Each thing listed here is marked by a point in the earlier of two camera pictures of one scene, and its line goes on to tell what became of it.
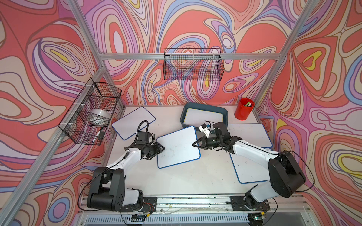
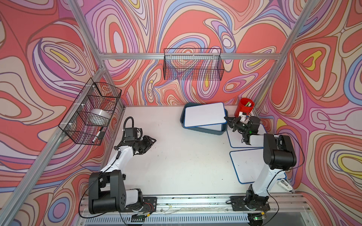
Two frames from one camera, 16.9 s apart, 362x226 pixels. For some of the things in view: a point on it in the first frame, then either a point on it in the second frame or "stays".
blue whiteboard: x=128 y=125 → x=207 y=114
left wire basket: x=88 y=117 stays
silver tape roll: x=100 y=116 stays
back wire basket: x=193 y=64 stays
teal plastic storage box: x=205 y=108 → x=216 y=128
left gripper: x=156 y=145 → x=146 y=139
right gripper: x=203 y=142 → x=234 y=120
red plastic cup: x=244 y=108 stays
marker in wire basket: x=93 y=141 stays
